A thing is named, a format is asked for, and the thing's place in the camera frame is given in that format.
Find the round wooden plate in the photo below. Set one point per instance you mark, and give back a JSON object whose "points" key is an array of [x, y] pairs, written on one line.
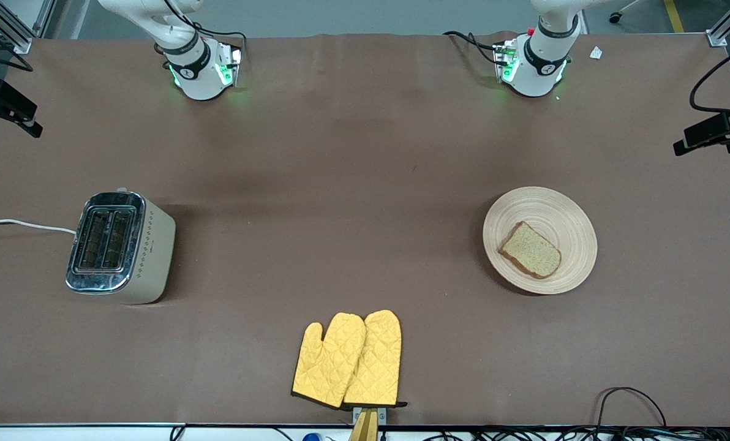
{"points": [[555, 208]]}

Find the brown table cover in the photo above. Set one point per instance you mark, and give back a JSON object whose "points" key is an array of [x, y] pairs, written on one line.
{"points": [[365, 153]]}

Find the small blue object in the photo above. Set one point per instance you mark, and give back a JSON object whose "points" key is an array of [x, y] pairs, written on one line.
{"points": [[311, 437]]}

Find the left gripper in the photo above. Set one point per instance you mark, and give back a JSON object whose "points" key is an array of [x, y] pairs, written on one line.
{"points": [[724, 127]]}

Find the brown bread slice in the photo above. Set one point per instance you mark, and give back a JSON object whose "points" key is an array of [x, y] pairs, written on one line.
{"points": [[530, 251]]}

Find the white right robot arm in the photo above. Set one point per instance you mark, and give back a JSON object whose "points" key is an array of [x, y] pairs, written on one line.
{"points": [[196, 73]]}

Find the yellow quilted oven mitt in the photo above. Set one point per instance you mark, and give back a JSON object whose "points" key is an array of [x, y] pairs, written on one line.
{"points": [[380, 361], [328, 367]]}

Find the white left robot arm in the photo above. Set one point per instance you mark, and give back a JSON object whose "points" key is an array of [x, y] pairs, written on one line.
{"points": [[542, 73]]}

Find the black chair caster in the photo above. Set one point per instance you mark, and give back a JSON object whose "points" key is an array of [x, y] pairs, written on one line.
{"points": [[615, 18]]}

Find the chrome and beige toaster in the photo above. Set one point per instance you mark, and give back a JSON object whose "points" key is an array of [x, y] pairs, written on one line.
{"points": [[150, 257]]}

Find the white paper scrap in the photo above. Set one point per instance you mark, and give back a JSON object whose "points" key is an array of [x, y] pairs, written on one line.
{"points": [[596, 52]]}

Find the wooden stick with metal bracket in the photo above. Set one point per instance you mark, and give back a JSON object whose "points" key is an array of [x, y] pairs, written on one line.
{"points": [[365, 429]]}

